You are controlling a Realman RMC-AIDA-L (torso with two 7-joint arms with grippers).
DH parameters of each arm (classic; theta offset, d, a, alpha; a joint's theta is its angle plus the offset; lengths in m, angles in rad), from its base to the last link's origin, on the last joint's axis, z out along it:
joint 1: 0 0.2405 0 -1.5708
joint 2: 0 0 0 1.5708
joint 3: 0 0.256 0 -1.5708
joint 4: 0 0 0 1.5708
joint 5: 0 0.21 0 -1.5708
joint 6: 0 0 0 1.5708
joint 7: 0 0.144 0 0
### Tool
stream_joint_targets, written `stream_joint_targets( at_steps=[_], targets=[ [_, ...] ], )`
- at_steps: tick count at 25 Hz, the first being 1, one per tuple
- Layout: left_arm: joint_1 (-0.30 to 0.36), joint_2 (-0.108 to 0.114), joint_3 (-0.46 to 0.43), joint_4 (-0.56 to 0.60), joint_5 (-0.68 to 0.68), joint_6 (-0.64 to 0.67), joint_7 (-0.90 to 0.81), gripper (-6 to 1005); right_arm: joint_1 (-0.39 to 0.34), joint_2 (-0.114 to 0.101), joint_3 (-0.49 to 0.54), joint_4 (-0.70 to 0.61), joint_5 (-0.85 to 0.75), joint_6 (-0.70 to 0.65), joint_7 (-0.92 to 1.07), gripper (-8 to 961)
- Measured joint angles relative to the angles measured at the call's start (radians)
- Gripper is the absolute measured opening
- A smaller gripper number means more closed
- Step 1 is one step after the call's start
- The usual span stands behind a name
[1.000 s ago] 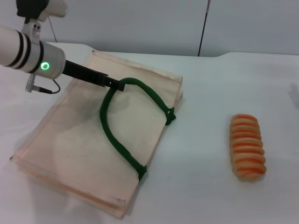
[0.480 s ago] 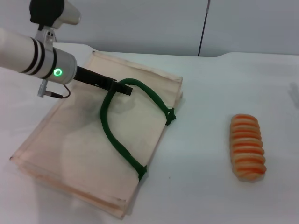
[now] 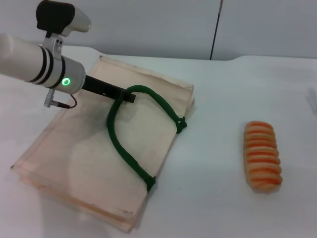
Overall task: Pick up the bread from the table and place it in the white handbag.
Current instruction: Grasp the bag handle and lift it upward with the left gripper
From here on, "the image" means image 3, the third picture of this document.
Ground dark left arm cable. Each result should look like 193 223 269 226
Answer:
44 89 78 109

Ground orange striped bread loaf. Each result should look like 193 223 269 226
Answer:
243 120 283 193

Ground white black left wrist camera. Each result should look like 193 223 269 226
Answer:
36 0 92 38

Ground cream canvas handbag green handles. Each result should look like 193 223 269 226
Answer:
10 56 196 235

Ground thin black vertical strip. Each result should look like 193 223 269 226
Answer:
210 0 224 60

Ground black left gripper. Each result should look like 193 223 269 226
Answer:
82 75 137 104

